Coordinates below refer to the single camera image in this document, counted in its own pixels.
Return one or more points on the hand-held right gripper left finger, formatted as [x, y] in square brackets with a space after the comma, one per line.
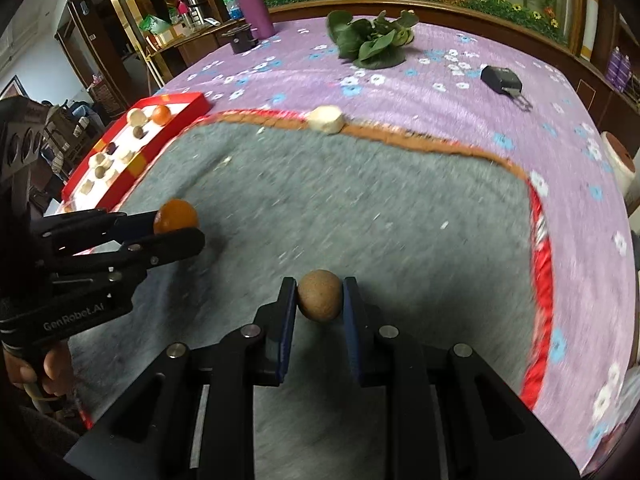
[286, 330]

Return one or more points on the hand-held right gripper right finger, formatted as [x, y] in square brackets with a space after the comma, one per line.
[352, 330]

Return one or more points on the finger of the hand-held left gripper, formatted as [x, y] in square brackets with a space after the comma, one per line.
[135, 224]
[175, 247]

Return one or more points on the small orange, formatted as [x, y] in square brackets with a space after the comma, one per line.
[176, 215]

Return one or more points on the large orange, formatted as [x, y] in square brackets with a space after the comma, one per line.
[161, 114]

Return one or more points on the red gift box tray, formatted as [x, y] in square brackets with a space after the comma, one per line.
[192, 105]

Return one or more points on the person's left hand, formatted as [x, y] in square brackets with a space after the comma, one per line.
[55, 365]

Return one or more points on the grey felt mat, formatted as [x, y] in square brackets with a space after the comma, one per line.
[375, 220]

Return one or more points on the green packet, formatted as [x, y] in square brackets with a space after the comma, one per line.
[152, 24]

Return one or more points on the small black box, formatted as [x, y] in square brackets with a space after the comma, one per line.
[240, 40]

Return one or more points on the black steel flask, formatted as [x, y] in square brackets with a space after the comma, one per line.
[192, 6]

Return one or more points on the purple thermos bottle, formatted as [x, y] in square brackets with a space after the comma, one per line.
[252, 5]

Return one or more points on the green bok choy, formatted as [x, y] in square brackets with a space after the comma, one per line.
[370, 45]

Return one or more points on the black device with metal clip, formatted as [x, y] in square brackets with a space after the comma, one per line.
[499, 79]

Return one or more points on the white bucket brown lid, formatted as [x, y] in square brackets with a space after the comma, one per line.
[617, 160]

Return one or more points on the purple spray can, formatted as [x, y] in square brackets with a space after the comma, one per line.
[614, 65]
[625, 71]

